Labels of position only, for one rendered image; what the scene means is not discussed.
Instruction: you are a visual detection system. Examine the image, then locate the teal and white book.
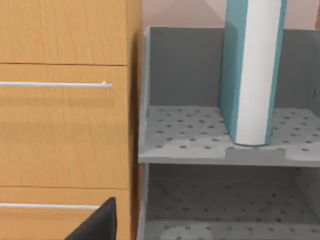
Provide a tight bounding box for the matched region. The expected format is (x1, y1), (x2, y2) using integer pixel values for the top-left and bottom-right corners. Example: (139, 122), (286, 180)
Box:
(219, 0), (288, 147)

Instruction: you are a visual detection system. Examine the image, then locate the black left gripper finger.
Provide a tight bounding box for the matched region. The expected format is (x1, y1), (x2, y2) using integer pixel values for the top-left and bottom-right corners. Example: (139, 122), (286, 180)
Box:
(64, 196), (118, 240)

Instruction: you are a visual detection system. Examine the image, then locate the long metal handle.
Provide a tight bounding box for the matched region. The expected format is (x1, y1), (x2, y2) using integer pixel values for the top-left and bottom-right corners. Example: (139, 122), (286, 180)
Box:
(0, 80), (113, 89)
(0, 202), (101, 211)

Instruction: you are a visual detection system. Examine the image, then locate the grey pierced open shelf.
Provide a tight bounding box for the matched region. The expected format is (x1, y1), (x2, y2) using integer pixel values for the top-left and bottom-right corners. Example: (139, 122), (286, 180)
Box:
(136, 26), (320, 240)

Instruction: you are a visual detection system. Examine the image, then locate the wooden drawer front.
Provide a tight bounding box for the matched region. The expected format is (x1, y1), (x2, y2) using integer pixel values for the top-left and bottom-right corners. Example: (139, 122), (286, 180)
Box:
(0, 0), (129, 66)
(0, 63), (130, 190)
(0, 186), (131, 240)

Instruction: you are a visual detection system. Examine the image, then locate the wooden cupboard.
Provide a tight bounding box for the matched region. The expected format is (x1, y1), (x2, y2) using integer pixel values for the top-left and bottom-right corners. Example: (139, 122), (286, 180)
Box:
(0, 0), (143, 240)

